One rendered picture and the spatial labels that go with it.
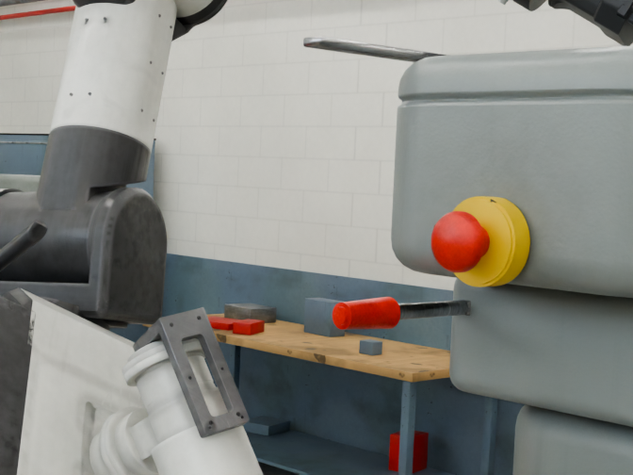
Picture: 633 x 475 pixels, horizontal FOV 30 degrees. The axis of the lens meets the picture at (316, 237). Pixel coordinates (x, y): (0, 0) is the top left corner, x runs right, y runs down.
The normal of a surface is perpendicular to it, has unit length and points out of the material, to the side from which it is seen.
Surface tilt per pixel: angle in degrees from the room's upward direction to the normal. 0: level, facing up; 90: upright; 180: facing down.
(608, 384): 90
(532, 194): 90
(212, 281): 90
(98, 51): 70
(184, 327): 60
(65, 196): 76
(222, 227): 90
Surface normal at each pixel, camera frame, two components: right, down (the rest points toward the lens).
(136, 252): 0.92, 0.01
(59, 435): 0.72, -0.47
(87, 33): -0.36, -0.31
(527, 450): -0.89, -0.02
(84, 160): -0.02, -0.29
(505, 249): -0.72, 0.00
